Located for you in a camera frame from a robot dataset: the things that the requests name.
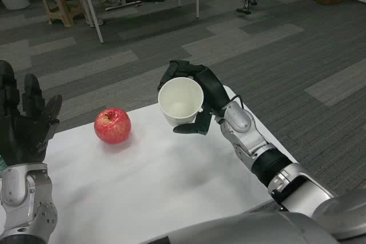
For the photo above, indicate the beige plastic stool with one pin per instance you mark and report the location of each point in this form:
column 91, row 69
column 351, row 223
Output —
column 61, row 5

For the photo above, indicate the white paper cup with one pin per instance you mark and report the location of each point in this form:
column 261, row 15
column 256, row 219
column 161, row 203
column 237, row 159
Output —
column 181, row 101

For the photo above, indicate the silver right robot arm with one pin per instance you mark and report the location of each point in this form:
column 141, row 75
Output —
column 274, row 167

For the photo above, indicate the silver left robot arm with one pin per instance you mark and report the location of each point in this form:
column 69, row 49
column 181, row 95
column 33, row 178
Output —
column 27, row 201

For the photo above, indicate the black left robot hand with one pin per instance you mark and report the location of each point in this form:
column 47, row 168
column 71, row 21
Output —
column 20, row 129

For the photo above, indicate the silver robot chest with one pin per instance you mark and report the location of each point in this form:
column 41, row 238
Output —
column 251, row 228

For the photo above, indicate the red apple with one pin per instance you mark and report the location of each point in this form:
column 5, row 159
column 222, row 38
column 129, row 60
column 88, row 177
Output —
column 113, row 126

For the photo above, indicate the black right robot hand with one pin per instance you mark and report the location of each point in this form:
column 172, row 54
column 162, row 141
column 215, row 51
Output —
column 213, row 87

